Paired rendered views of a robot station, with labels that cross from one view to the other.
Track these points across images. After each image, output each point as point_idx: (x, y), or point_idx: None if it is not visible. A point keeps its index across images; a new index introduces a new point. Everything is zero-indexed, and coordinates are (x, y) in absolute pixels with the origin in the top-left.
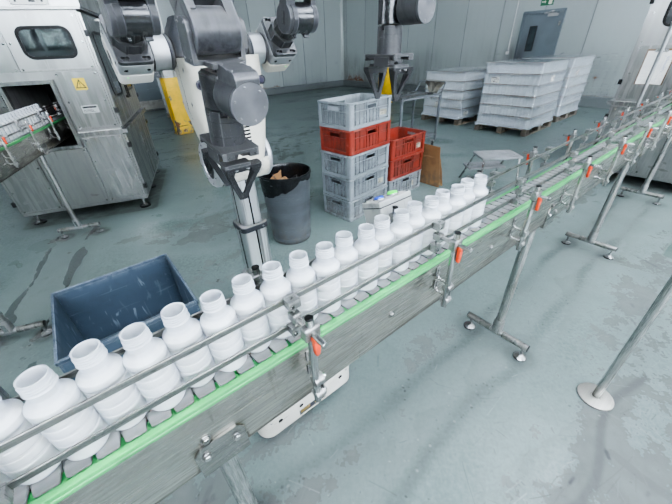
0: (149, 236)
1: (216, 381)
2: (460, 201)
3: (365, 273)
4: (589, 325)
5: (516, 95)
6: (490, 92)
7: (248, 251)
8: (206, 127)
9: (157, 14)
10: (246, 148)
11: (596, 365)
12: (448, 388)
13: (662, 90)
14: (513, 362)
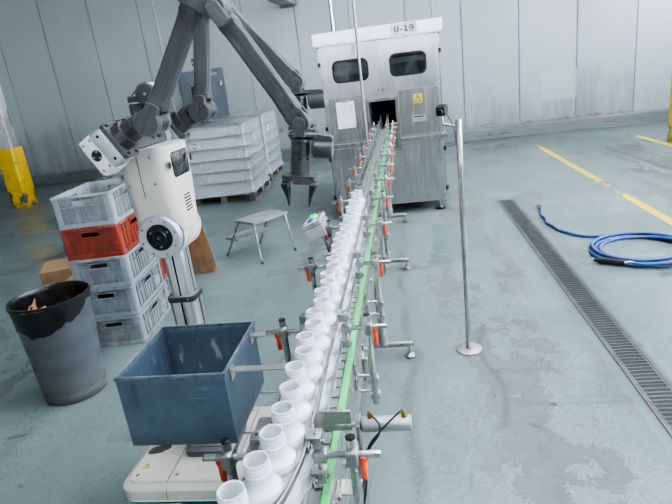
0: None
1: (350, 307)
2: (361, 205)
3: (357, 248)
4: (432, 314)
5: (227, 159)
6: (195, 161)
7: (196, 321)
8: (170, 199)
9: (170, 119)
10: (315, 174)
11: (455, 333)
12: (385, 402)
13: (360, 131)
14: (410, 361)
